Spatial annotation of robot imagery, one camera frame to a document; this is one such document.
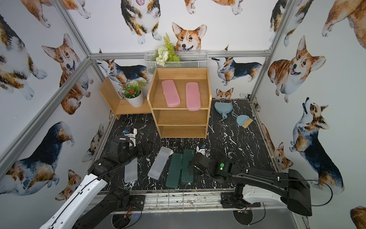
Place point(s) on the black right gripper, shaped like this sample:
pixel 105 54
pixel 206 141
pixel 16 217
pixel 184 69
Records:
pixel 191 164

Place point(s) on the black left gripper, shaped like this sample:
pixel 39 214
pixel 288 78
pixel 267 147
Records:
pixel 140 148

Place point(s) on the dark green pencil case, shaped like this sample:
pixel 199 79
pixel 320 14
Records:
pixel 174 172
pixel 187 174

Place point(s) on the pink pencil case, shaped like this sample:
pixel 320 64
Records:
pixel 171 94
pixel 193 101

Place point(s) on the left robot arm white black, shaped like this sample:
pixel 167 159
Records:
pixel 72 213

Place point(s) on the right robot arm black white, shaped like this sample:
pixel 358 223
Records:
pixel 255 185

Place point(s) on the left translucent white pencil case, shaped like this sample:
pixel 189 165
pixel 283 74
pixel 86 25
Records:
pixel 131 171

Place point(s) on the translucent white pencil case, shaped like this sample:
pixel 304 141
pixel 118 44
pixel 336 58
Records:
pixel 159 163
pixel 131 171

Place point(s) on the right translucent white pencil case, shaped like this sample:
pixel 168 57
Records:
pixel 159 163

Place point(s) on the low wooden corner shelf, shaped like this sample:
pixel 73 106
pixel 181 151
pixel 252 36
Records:
pixel 120 106

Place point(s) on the wooden three-tier shelf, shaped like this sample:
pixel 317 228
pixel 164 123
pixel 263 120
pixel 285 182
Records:
pixel 179 122

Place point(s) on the light blue hand brush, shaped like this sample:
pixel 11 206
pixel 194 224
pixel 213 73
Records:
pixel 242 120

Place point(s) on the red flower plant white pot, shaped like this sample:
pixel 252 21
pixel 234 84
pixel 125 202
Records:
pixel 133 92

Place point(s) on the light blue dustpan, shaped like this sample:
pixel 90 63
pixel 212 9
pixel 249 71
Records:
pixel 223 108

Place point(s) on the white flowers with fern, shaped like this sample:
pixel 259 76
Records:
pixel 166 53

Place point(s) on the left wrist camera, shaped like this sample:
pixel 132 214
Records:
pixel 131 133

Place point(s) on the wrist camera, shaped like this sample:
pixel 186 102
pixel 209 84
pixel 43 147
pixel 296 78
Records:
pixel 201 150
pixel 131 133

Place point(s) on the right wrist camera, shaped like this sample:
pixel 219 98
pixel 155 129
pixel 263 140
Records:
pixel 201 150

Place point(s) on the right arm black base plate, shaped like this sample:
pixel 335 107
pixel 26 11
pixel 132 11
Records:
pixel 236 201

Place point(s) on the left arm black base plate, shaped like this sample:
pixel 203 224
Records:
pixel 131 202

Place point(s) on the aluminium frame rails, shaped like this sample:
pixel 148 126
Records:
pixel 17 147

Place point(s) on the white wire basket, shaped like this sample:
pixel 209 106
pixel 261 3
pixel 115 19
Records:
pixel 188 59

